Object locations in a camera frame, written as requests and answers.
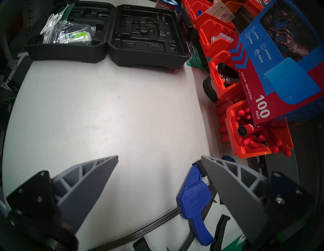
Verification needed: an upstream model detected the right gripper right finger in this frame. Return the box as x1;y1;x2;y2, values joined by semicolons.
200;155;314;241

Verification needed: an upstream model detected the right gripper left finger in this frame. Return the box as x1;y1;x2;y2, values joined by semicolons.
6;155;119;231

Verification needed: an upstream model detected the black plastic tool box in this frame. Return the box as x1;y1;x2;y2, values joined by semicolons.
25;1;192;70

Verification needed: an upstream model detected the green white Kimtech wipes box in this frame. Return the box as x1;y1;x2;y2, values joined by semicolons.
222;234;246;251

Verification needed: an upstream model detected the blue cleaning cloths box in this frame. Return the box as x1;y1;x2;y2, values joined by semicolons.
228;0;324;126

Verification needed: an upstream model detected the large blue bar clamp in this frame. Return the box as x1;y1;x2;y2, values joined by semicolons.
89;164;218;251

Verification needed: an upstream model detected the red stacked bin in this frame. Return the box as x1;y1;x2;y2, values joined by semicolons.
216;95;239;145

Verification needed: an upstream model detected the green cutting mat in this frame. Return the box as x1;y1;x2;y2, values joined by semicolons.
187;44;212;72

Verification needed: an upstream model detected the green packet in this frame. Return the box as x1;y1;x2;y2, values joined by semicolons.
59;31;93;46

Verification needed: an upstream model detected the black pouch in clear bag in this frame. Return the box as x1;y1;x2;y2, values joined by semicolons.
52;20;97;38

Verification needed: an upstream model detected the red wall bin with bag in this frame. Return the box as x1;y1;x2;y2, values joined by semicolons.
243;0;266;11

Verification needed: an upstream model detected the red wire spool blue label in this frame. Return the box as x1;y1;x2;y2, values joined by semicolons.
156;0;179;10

